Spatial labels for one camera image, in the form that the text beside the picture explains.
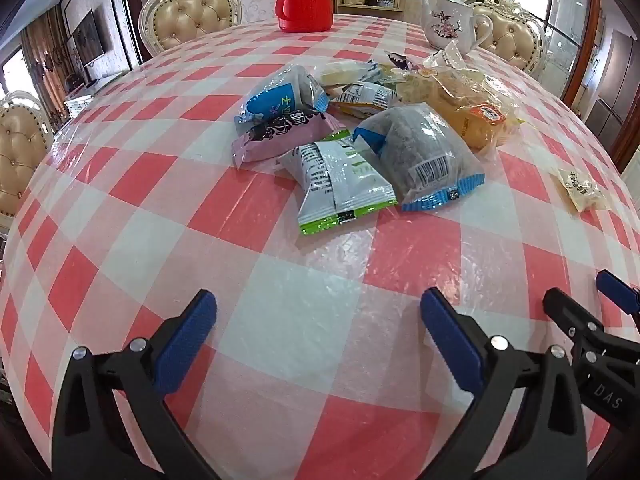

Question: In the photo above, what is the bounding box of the wooden framed glass door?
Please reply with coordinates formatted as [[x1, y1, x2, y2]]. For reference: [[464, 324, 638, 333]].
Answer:
[[540, 0, 603, 103]]

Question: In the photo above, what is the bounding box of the blue white snack packet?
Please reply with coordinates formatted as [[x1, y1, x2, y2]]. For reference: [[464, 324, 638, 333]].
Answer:
[[235, 64, 331, 136]]

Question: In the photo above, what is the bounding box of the black television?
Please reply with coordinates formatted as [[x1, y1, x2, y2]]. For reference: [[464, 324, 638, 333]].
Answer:
[[72, 10, 106, 69]]

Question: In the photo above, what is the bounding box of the cream tufted dining chair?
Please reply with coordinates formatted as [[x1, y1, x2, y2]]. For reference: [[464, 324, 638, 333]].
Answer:
[[138, 0, 242, 65], [0, 91, 54, 231], [462, 0, 549, 79]]

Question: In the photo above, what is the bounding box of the white television stand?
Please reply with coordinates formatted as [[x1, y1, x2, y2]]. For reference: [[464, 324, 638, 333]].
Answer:
[[62, 70, 132, 117]]

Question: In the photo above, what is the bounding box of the small cream snack packet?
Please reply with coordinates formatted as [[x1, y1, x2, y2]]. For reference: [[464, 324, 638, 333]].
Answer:
[[557, 167, 614, 214]]

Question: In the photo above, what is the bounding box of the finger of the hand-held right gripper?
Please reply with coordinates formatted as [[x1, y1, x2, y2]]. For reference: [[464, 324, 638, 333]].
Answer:
[[543, 287, 608, 357], [596, 269, 640, 314]]

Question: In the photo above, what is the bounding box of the orange bread packet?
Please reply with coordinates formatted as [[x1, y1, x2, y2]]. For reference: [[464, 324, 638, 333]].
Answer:
[[397, 67, 524, 154]]

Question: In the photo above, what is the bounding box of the clear crinkled snack packet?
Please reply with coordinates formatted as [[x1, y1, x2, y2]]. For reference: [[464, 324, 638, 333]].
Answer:
[[422, 40, 469, 74]]

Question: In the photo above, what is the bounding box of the brown curtain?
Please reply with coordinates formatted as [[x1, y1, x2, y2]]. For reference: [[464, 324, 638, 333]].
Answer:
[[20, 10, 72, 103]]

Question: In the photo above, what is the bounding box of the blue-edged dark bun packet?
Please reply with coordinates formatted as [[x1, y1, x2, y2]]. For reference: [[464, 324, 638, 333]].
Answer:
[[351, 102, 486, 212]]

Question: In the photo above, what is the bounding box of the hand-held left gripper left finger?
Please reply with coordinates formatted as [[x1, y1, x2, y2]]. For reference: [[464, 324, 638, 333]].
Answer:
[[51, 289, 221, 480]]

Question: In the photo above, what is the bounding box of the white floral teapot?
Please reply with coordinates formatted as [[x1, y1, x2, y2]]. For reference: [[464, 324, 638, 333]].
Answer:
[[418, 0, 494, 56]]

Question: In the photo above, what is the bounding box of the pink snack packet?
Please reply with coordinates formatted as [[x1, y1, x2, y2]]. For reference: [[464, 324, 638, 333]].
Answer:
[[231, 110, 347, 170]]

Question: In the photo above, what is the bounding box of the red checkered tablecloth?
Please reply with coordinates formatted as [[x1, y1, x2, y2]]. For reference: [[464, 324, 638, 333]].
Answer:
[[0, 12, 640, 480]]

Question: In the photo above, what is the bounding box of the cream bun clear packet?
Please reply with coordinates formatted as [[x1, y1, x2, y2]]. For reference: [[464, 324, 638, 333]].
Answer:
[[320, 59, 381, 88]]

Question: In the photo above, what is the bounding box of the green white snack packet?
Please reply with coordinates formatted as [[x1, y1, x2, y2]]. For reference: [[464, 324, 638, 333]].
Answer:
[[277, 130, 399, 237]]

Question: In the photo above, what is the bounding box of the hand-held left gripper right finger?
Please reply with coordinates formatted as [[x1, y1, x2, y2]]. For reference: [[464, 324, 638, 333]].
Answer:
[[420, 287, 588, 480]]

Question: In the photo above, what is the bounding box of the yellow white snack packet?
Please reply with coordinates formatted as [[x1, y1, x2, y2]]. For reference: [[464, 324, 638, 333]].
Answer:
[[330, 80, 401, 120]]

